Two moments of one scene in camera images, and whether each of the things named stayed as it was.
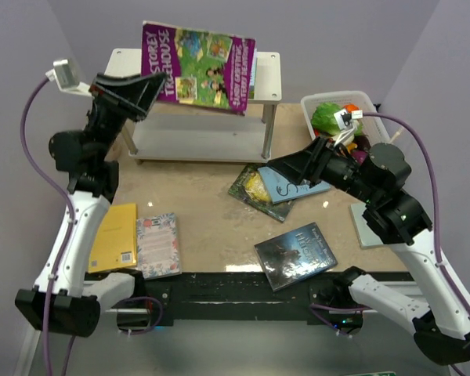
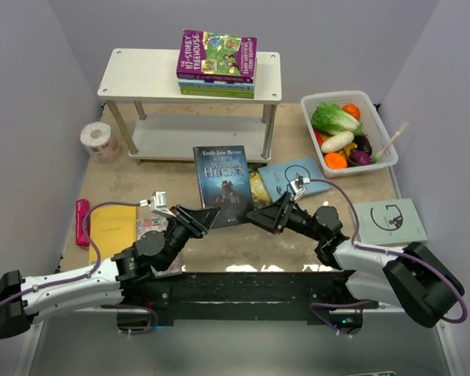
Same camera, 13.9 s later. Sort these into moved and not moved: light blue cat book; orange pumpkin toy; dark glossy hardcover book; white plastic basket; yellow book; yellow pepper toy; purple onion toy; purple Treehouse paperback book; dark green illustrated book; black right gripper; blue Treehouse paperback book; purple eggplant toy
Moved: dark glossy hardcover book; black right gripper; purple Treehouse paperback book; blue Treehouse paperback book
Not moved: purple onion toy; orange pumpkin toy; white plastic basket; yellow pepper toy; purple eggplant toy; light blue cat book; yellow book; dark green illustrated book
